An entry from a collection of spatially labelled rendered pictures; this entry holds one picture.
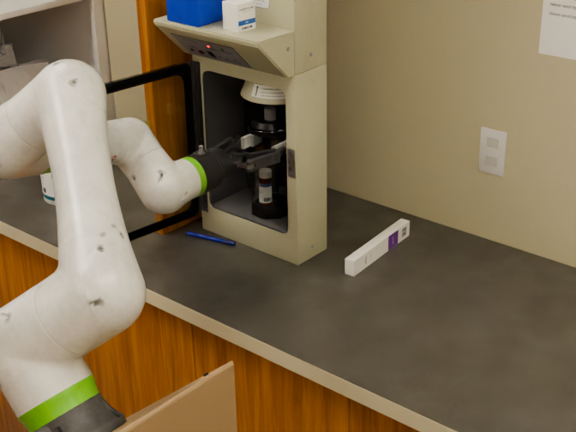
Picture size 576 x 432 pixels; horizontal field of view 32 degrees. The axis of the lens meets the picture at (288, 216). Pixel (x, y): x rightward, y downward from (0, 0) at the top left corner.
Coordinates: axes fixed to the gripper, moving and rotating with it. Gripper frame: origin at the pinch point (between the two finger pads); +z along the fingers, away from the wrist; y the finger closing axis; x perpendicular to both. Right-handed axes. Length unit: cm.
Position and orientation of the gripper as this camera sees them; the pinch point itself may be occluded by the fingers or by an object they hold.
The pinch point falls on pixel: (269, 142)
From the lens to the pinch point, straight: 240.4
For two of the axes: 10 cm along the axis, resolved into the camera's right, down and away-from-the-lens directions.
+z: 6.4, -3.4, 6.9
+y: -7.6, -2.7, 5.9
